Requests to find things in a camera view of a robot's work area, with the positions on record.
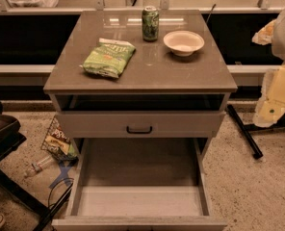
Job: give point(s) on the green soda can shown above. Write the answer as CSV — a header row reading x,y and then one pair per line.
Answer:
x,y
150,22

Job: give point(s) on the grey drawer cabinet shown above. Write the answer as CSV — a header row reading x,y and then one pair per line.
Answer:
x,y
154,80

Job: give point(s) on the clear plastic bottle on floor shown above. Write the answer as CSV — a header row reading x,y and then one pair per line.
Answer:
x,y
39,166

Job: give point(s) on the black chair base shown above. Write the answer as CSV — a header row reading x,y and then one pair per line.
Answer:
x,y
35,118

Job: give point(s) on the green jalapeno chip bag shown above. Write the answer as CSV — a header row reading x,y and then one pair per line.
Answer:
x,y
109,58

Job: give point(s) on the closed drawer with black handle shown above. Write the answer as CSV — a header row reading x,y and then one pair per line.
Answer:
x,y
140,124

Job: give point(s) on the chip bag on floor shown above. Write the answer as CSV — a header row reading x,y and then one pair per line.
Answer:
x,y
57,143

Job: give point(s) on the open bottom drawer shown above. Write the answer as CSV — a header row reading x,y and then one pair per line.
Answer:
x,y
139,185

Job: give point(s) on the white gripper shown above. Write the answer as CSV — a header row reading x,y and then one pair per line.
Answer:
x,y
271,106

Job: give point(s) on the black stand legs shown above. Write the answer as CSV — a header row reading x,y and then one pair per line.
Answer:
x,y
246,129

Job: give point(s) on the white paper bowl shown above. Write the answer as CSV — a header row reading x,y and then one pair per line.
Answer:
x,y
183,43

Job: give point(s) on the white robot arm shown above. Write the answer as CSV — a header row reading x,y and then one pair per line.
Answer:
x,y
278,40

